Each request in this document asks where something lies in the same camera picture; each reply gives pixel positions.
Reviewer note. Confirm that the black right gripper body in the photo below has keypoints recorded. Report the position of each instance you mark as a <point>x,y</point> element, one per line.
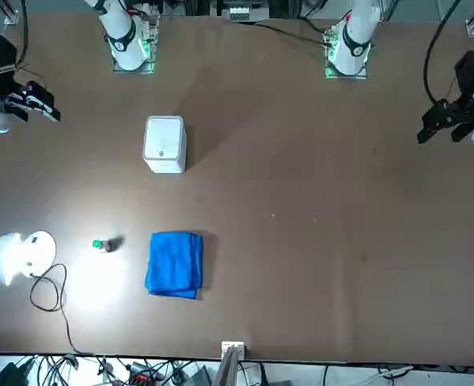
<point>0,64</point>

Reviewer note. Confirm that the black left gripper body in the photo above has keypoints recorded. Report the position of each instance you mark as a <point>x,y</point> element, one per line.
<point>470,74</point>

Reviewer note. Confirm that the white desk lamp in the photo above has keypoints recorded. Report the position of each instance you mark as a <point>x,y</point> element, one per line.
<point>36,251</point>

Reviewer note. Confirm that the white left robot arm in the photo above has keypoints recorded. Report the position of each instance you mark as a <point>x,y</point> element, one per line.
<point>355,40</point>

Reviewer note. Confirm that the white square box appliance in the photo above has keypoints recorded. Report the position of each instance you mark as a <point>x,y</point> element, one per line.
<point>164,140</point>

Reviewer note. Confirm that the folded blue cloth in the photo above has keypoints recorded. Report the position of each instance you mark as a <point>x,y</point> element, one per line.
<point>172,265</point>

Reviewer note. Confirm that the grey power strip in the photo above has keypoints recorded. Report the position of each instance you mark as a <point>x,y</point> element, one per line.
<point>239,15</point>

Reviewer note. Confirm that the grey aluminium post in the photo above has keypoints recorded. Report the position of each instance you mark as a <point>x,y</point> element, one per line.
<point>229,368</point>

